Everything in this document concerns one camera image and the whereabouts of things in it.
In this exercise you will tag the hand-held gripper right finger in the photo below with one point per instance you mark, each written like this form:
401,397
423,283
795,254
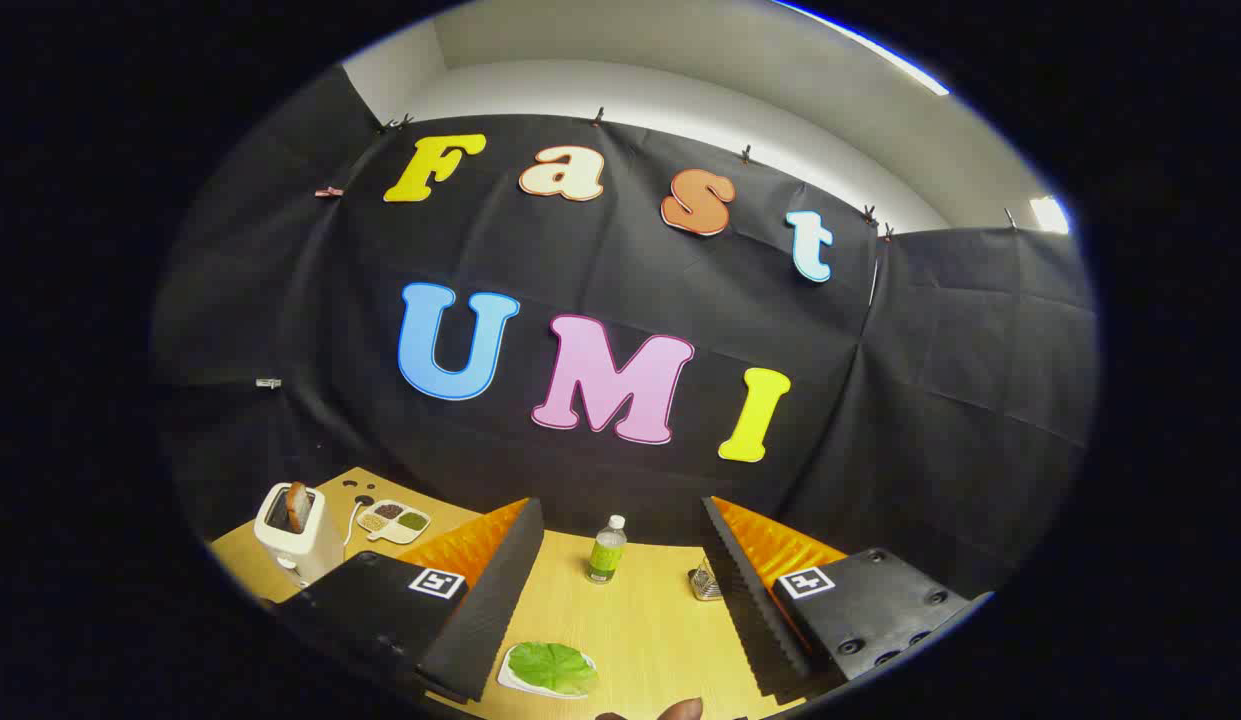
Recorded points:
750,610

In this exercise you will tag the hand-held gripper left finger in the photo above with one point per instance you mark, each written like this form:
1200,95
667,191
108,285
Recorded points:
490,610

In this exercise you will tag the green lettuce leaf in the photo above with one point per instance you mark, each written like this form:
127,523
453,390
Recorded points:
550,665

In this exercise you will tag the toasted bread slice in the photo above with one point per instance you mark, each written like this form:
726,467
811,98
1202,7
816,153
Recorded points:
299,505

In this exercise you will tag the white rectangular plate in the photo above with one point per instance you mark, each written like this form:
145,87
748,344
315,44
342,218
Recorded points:
510,678

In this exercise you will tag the pile of green beans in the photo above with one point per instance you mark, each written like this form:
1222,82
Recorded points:
412,520

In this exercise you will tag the white divided dish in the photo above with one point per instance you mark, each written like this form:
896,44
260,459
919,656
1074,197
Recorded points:
392,530

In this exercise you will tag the green label plastic bottle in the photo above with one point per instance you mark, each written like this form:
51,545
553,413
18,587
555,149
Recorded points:
607,555

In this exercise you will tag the pile of yellow soybeans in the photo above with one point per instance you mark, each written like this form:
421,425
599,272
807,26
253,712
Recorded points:
373,521

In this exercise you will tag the white toaster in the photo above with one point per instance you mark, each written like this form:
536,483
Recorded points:
315,550

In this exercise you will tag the black backdrop cloth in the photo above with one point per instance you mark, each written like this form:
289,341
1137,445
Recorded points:
580,260

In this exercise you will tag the small ceiling light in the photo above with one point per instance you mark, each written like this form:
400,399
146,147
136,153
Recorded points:
1050,214

